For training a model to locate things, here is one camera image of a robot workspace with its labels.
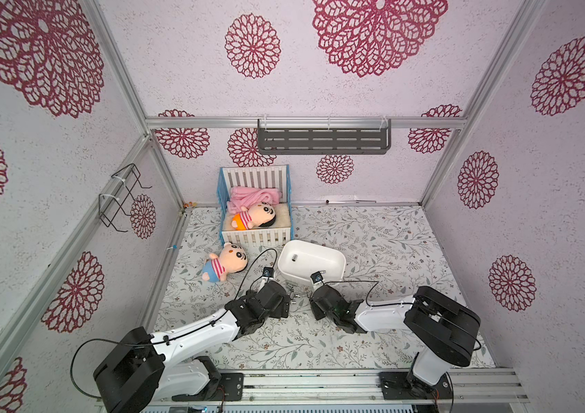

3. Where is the white plastic storage box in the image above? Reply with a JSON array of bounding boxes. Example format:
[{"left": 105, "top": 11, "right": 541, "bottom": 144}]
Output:
[{"left": 277, "top": 239, "right": 347, "bottom": 287}]

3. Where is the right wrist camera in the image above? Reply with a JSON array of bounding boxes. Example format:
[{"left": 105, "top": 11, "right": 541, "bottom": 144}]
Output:
[{"left": 311, "top": 271, "right": 324, "bottom": 289}]

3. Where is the pink blanket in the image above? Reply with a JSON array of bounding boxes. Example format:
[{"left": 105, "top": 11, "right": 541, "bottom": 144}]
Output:
[{"left": 226, "top": 187, "right": 282, "bottom": 214}]

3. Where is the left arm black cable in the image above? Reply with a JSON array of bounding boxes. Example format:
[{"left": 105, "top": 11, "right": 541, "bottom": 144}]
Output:
[{"left": 69, "top": 248, "right": 279, "bottom": 399}]

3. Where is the plush doll in crib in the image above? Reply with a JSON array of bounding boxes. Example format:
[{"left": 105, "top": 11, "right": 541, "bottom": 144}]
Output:
[{"left": 230, "top": 202, "right": 276, "bottom": 231}]

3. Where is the black wire wall rack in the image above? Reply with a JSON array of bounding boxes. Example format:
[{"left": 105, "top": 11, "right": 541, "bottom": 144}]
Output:
[{"left": 97, "top": 163, "right": 151, "bottom": 233}]

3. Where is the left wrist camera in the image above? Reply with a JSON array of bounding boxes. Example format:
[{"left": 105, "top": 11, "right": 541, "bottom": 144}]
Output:
[{"left": 261, "top": 266, "right": 274, "bottom": 284}]

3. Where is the grey wall shelf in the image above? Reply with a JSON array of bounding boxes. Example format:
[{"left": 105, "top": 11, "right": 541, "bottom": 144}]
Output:
[{"left": 256, "top": 120, "right": 391, "bottom": 156}]

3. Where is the plush doll on table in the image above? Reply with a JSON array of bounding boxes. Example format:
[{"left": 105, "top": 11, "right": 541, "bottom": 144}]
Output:
[{"left": 201, "top": 243, "right": 249, "bottom": 283}]

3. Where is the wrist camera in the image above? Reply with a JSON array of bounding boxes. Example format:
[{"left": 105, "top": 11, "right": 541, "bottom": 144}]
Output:
[
  {"left": 311, "top": 271, "right": 324, "bottom": 289},
  {"left": 261, "top": 266, "right": 274, "bottom": 284}
]

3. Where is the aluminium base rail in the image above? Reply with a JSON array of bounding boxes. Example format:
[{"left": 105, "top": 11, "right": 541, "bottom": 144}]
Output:
[{"left": 95, "top": 367, "right": 530, "bottom": 407}]

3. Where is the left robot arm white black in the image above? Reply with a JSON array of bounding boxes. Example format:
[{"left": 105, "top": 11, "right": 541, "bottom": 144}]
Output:
[{"left": 93, "top": 280, "right": 291, "bottom": 412}]

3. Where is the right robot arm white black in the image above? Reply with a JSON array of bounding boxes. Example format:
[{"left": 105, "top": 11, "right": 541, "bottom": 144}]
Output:
[{"left": 310, "top": 282, "right": 481, "bottom": 390}]

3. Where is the blue white toy crib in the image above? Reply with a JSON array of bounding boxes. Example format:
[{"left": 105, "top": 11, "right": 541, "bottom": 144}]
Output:
[{"left": 217, "top": 165, "right": 294, "bottom": 246}]

